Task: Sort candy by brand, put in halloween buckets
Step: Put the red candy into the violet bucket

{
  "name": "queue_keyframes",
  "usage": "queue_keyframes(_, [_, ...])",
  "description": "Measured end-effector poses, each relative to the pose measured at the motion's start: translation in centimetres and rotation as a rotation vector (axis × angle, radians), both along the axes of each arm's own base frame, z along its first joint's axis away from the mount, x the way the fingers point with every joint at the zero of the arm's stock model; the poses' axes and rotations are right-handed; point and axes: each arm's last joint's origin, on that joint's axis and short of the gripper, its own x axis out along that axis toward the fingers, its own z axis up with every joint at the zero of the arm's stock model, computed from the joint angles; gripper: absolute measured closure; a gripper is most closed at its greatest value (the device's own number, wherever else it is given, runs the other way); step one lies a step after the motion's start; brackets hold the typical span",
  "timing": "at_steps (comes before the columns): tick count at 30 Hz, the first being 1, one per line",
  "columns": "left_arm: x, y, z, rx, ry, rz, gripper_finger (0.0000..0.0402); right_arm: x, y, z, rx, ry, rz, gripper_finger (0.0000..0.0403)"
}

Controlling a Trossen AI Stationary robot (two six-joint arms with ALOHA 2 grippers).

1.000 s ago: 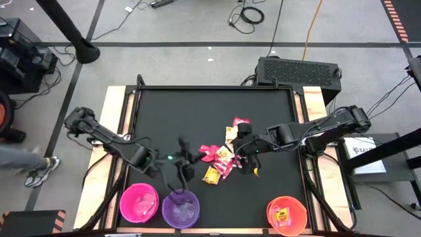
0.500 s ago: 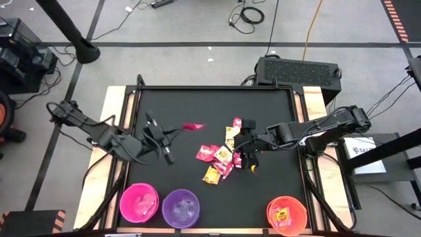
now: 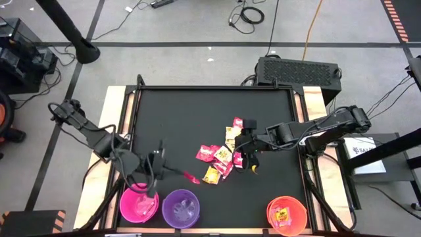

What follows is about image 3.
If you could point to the purple plastic bucket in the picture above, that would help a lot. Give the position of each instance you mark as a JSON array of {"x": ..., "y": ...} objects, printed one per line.
[{"x": 181, "y": 209}]

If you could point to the yellow Sour Patch pack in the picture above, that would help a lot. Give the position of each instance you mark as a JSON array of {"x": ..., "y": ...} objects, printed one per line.
[
  {"x": 230, "y": 145},
  {"x": 282, "y": 215},
  {"x": 211, "y": 175}
]

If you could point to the black slanted beam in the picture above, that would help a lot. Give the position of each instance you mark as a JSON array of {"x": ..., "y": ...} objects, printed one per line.
[{"x": 401, "y": 143}]

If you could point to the pink candy pack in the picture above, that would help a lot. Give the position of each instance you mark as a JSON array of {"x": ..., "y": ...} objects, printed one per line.
[{"x": 273, "y": 212}]

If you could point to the black equipment rack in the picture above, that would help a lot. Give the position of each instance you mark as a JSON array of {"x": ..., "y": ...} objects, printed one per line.
[{"x": 19, "y": 56}]

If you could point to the red Skittles candy pack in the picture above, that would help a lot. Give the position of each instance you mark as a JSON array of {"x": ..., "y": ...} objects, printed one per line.
[
  {"x": 214, "y": 148},
  {"x": 191, "y": 177},
  {"x": 223, "y": 167},
  {"x": 204, "y": 153},
  {"x": 237, "y": 122},
  {"x": 237, "y": 159}
]

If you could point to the orange black machine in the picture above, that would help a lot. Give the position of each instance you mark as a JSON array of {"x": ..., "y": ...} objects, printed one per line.
[{"x": 3, "y": 115}]

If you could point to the orange plastic bucket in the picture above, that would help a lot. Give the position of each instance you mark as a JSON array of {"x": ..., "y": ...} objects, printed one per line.
[{"x": 296, "y": 227}]

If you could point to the black round pole stand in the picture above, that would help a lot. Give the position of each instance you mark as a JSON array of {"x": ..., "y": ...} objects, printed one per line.
[{"x": 70, "y": 31}]

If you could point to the pale yellow candy pack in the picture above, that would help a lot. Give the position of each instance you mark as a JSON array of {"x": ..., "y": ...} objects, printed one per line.
[
  {"x": 223, "y": 154},
  {"x": 231, "y": 132}
]

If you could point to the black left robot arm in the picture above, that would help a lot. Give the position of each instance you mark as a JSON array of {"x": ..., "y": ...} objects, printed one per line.
[{"x": 92, "y": 135}]

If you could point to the black orange striped floor mat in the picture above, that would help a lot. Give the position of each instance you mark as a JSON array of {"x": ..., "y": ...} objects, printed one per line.
[
  {"x": 408, "y": 13},
  {"x": 29, "y": 224}
]

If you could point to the black metal table frame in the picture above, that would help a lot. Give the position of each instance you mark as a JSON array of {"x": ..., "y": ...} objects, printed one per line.
[{"x": 213, "y": 87}]

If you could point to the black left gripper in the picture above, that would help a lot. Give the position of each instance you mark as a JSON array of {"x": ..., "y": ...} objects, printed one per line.
[{"x": 156, "y": 164}]

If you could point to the black side table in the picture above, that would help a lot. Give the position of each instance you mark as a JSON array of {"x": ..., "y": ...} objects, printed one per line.
[{"x": 394, "y": 177}]

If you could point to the Smarties candy roll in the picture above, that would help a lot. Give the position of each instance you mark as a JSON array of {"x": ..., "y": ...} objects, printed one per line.
[
  {"x": 144, "y": 207},
  {"x": 228, "y": 173}
]

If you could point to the black computer case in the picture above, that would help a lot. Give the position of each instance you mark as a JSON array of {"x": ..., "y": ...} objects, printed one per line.
[{"x": 296, "y": 74}]

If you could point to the black power strip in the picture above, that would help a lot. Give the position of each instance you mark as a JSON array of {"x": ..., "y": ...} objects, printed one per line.
[{"x": 162, "y": 3}]

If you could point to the black table mat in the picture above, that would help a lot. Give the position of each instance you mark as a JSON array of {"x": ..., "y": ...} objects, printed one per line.
[{"x": 184, "y": 108}]

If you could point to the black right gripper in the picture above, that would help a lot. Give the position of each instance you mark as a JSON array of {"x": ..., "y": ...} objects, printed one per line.
[{"x": 253, "y": 141}]

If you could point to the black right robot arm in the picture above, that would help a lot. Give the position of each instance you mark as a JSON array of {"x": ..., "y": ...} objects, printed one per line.
[{"x": 312, "y": 130}]

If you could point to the white labelled box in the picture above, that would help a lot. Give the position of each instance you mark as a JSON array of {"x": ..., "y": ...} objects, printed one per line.
[{"x": 365, "y": 154}]

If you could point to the pink plastic bucket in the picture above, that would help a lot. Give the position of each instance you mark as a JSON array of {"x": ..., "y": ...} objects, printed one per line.
[{"x": 128, "y": 210}]

